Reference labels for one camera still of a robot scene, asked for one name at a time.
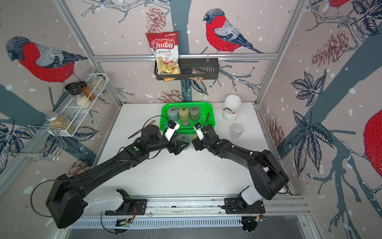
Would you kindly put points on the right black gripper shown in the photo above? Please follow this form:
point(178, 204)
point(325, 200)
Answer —
point(196, 144)

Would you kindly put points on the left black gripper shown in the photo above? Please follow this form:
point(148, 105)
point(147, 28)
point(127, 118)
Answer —
point(177, 150)

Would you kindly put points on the green canister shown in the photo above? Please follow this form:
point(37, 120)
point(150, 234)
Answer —
point(194, 113)
point(184, 139)

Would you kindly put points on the blue canister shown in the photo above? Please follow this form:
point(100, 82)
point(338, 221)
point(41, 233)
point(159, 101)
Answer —
point(173, 113)

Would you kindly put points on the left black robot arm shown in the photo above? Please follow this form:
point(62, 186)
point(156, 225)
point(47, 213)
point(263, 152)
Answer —
point(65, 201)

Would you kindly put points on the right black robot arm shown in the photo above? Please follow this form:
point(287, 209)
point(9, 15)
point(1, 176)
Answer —
point(268, 176)

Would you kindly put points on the green plastic basket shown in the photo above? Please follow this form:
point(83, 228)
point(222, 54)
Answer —
point(206, 115)

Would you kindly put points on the clear glass cup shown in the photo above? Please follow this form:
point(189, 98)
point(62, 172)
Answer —
point(236, 131)

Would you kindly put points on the white round lamp device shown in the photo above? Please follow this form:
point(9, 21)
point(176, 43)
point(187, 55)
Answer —
point(231, 108)

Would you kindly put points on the small snack packet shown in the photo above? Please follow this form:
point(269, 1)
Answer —
point(198, 72)

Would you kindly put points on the red cassava chips bag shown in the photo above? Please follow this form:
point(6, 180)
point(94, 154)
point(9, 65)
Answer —
point(165, 48)

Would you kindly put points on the pale spice jar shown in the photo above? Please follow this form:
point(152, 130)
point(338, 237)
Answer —
point(98, 82)

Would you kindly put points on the orange spice bottle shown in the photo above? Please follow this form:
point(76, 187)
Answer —
point(87, 90)

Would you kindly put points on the black lid spice jar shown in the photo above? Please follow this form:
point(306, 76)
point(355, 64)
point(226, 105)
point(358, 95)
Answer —
point(80, 99)

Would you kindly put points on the silver lid spice jar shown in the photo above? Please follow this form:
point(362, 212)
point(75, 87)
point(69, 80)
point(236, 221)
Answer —
point(60, 122)

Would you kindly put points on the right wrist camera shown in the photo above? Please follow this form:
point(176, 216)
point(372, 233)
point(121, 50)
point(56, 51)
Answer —
point(199, 132)

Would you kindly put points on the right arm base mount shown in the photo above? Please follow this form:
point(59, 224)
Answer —
point(237, 205)

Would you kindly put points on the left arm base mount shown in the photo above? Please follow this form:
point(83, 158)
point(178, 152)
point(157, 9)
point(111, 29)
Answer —
point(129, 206)

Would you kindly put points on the black hanging wall basket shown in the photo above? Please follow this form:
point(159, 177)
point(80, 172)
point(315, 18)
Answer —
point(209, 65)

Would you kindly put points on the white wire spice rack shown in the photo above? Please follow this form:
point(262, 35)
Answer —
point(75, 114)

